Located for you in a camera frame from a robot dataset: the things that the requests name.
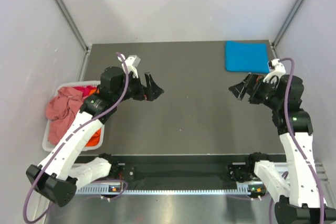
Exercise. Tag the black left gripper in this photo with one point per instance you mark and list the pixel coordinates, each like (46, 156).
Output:
(155, 90)

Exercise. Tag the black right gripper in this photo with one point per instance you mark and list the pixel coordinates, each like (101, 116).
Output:
(239, 89)

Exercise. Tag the blue t shirt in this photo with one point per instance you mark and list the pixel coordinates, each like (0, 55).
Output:
(246, 57)

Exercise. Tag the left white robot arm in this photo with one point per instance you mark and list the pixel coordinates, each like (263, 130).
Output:
(54, 177)

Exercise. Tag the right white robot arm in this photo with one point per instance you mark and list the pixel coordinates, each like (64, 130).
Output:
(300, 200)

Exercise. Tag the magenta t shirt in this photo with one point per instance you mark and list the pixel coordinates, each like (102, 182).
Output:
(86, 90)

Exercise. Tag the orange t shirt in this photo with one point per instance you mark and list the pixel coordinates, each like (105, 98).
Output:
(95, 139)

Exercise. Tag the white plastic laundry basket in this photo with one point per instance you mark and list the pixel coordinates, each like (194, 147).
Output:
(47, 146)

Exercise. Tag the salmon pink t shirt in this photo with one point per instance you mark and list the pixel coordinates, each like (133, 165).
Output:
(61, 111)

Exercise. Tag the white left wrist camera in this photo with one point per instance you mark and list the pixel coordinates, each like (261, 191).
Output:
(130, 64)

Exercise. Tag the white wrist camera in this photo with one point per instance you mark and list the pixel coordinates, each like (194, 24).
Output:
(130, 64)
(276, 71)

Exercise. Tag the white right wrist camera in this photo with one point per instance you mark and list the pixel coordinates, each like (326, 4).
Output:
(276, 71)

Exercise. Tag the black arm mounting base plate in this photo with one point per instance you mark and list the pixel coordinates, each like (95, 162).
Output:
(206, 171)

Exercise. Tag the grey slotted cable duct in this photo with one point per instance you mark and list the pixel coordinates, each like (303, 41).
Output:
(113, 189)

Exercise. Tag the aluminium front frame rail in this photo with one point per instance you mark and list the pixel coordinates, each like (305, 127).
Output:
(319, 169)

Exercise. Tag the left aluminium frame post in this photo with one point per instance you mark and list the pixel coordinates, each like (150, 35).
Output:
(70, 22)

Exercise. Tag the aluminium frame post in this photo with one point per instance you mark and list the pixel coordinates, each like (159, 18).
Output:
(70, 22)
(287, 22)

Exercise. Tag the right aluminium frame post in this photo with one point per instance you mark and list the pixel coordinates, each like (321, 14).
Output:
(287, 22)

